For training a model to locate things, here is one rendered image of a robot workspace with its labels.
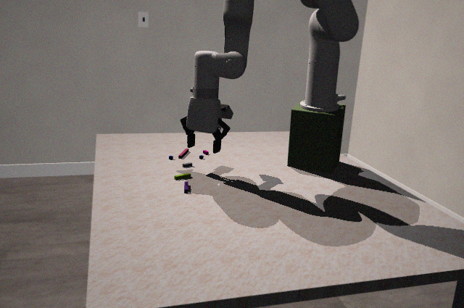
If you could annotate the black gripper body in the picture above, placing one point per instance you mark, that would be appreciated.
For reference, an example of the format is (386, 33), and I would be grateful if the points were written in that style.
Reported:
(203, 114)

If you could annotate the lime green rod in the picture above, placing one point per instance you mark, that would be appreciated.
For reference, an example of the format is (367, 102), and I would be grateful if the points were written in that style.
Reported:
(177, 177)

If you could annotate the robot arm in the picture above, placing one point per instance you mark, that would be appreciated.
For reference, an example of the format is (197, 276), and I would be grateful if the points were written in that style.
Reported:
(334, 19)

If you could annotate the pink rod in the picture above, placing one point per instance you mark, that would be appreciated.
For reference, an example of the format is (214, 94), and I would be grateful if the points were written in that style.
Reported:
(183, 153)

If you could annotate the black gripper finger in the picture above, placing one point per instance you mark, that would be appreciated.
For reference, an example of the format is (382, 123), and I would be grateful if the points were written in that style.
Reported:
(190, 133)
(218, 136)

